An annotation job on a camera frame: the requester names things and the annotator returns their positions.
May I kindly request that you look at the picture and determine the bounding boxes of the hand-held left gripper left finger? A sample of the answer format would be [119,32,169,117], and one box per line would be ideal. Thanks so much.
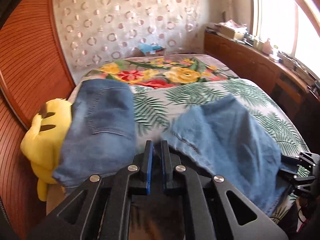
[26,140,153,240]

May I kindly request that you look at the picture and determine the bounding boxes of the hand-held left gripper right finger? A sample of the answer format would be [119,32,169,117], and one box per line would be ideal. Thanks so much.
[161,140,288,240]

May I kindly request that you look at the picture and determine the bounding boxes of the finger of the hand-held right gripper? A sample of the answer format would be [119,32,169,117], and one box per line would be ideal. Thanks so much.
[278,167,318,198]
[281,151,320,170]

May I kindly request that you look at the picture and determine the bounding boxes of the blue denim jeans pants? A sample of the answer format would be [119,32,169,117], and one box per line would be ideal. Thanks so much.
[170,94,292,217]

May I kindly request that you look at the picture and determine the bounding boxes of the palm leaf bed sheet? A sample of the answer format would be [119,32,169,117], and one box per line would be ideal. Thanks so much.
[130,78,310,223]

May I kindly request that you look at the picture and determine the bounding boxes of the folded blue jeans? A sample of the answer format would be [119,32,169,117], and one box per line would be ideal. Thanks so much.
[54,79,138,188]

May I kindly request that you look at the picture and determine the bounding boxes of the floral blanket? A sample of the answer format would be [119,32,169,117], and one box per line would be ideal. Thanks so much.
[82,54,240,89]

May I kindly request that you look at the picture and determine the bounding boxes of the yellow plush toy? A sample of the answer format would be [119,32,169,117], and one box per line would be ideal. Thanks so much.
[20,98,73,202]

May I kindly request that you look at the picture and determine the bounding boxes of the wooden cabinet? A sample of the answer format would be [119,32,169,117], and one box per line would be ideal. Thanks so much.
[204,30,320,120]

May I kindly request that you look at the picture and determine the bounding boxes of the light blue cloth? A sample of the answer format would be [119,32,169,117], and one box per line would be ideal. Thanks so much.
[138,43,162,53]

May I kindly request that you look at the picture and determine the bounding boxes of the window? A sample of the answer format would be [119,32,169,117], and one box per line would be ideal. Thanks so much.
[250,0,320,80]

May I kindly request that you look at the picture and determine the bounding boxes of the beige cardboard box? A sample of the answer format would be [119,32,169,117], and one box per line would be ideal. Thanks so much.
[220,25,247,40]

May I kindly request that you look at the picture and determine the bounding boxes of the circle patterned curtain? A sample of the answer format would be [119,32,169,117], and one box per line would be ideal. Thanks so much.
[52,0,208,72]

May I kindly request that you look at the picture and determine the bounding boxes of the wooden headboard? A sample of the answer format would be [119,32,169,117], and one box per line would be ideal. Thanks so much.
[0,0,75,240]

